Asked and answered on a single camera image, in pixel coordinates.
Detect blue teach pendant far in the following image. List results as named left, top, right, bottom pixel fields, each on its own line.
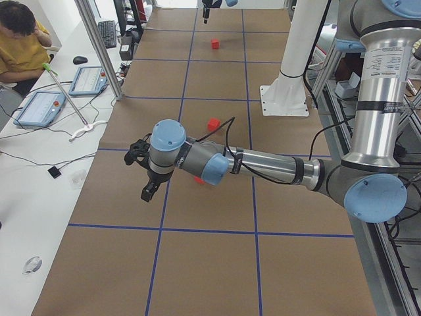
left=68, top=66, right=108, bottom=97

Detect red block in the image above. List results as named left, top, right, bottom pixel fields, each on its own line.
left=193, top=176, right=205, bottom=184
left=210, top=39, right=220, bottom=49
left=207, top=118, right=220, bottom=132

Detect blue teach pendant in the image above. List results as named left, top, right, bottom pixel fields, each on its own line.
left=13, top=91, right=66, bottom=128
left=68, top=66, right=108, bottom=97

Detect black box white label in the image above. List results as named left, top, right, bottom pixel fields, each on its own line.
left=119, top=36, right=134, bottom=61

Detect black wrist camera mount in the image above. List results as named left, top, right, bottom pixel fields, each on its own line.
left=124, top=139, right=150, bottom=169

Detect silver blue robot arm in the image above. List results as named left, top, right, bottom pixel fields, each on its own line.
left=201, top=0, right=238, bottom=24
left=125, top=1, right=420, bottom=223

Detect small black square pad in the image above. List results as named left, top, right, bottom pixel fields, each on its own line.
left=47, top=166, right=62, bottom=179

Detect white pedestal column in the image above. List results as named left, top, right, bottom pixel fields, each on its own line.
left=260, top=0, right=330, bottom=117

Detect blue teach pendant near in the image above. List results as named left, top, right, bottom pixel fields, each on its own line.
left=13, top=91, right=66, bottom=128

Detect black computer mouse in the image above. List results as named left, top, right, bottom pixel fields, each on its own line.
left=72, top=55, right=88, bottom=65

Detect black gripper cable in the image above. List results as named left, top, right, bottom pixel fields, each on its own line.
left=197, top=115, right=358, bottom=186

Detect aluminium frame post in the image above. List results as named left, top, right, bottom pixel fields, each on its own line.
left=74, top=0, right=123, bottom=101

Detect black keyboard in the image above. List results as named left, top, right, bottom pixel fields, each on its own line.
left=97, top=20, right=117, bottom=49

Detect person in yellow shirt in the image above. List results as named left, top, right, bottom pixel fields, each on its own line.
left=1, top=1, right=52, bottom=96

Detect metal grabber stick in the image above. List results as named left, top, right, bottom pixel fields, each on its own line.
left=42, top=63, right=108, bottom=142

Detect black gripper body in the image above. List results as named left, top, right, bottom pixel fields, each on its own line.
left=147, top=170, right=172, bottom=185

